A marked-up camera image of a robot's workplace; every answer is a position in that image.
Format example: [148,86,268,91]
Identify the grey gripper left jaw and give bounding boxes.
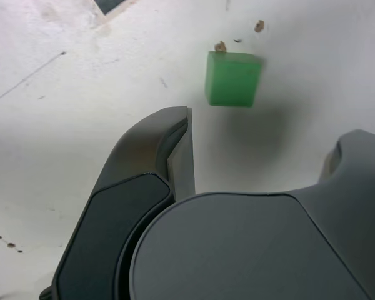
[39,106,196,300]

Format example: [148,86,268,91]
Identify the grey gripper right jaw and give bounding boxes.
[120,129,375,300]

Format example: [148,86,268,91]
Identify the green cube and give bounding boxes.
[204,51,265,108]

